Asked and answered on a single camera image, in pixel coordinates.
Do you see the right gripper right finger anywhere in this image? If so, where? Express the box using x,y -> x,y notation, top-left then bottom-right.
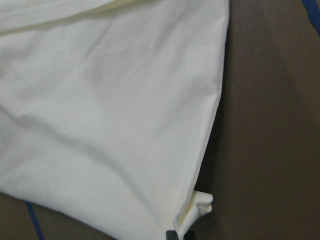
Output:
183,230 -> 196,240

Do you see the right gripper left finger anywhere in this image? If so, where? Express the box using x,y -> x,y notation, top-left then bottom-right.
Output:
165,230 -> 179,240

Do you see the cream long-sleeve printed shirt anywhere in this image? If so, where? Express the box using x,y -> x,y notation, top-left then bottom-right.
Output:
0,0 -> 230,240

